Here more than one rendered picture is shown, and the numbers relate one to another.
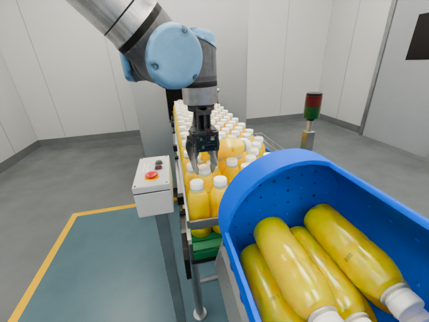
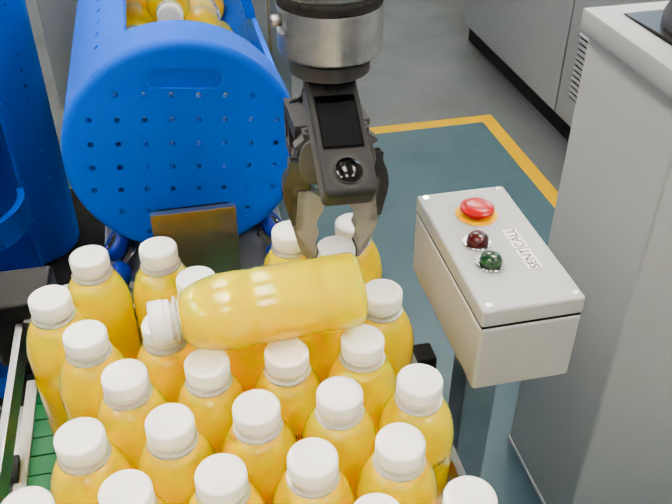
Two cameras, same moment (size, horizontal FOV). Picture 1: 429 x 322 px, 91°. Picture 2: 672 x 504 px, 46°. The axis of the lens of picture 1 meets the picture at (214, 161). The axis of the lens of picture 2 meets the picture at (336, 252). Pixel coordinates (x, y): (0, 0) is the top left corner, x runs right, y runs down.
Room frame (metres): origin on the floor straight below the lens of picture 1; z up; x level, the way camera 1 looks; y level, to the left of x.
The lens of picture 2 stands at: (1.22, 0.01, 1.56)
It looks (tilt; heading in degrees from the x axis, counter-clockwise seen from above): 36 degrees down; 178
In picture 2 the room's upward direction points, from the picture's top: straight up
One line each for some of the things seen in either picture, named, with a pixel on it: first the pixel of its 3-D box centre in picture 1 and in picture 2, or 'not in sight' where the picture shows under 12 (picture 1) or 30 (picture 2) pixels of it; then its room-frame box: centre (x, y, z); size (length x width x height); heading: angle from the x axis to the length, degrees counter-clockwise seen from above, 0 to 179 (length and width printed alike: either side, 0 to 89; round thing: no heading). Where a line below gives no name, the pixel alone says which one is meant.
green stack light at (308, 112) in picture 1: (311, 111); not in sight; (0.88, -0.42, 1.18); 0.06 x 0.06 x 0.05
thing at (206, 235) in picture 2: not in sight; (197, 248); (0.44, -0.13, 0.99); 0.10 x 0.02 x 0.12; 100
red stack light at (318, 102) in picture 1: (313, 100); not in sight; (0.88, -0.42, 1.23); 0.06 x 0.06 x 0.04
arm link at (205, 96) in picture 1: (201, 96); (326, 29); (0.57, 0.03, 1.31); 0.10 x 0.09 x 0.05; 100
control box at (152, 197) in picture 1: (155, 183); (488, 279); (0.59, 0.19, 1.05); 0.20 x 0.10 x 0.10; 10
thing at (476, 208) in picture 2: (151, 175); (476, 209); (0.54, 0.18, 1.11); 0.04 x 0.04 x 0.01
